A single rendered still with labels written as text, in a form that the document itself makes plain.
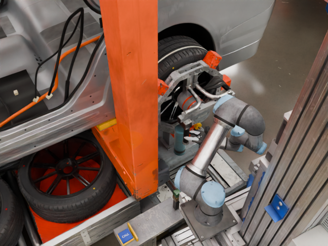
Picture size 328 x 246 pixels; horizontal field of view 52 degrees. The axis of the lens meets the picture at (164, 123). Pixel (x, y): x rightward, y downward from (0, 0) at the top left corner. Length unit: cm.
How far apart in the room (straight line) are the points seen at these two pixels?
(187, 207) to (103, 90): 88
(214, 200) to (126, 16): 91
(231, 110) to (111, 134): 98
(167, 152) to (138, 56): 153
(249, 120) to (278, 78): 237
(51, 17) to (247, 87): 208
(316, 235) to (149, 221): 110
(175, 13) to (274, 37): 263
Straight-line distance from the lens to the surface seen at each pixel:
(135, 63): 135
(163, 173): 246
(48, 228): 250
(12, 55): 275
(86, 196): 227
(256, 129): 165
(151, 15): 128
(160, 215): 223
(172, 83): 204
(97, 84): 209
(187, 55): 212
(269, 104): 362
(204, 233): 179
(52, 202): 231
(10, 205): 239
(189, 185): 167
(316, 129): 111
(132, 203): 237
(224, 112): 163
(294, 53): 438
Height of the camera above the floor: 246
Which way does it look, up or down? 49 degrees down
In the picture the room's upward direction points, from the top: 1 degrees clockwise
